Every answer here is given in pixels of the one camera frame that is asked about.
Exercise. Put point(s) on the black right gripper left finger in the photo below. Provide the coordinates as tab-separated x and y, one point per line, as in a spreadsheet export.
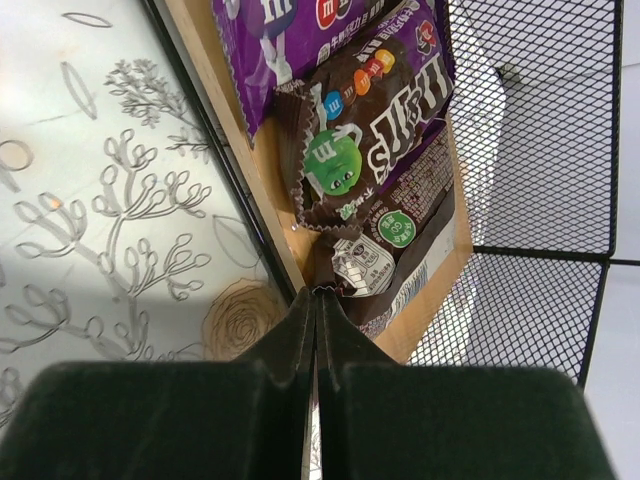
243	419

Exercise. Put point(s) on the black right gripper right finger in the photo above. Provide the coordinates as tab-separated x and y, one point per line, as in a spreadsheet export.
383	420

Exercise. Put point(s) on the purple M&M bag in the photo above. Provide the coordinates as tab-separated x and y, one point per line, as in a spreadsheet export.
407	234
267	43
345	127

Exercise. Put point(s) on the black wire wooden shelf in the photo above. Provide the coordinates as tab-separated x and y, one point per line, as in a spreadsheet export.
535	122

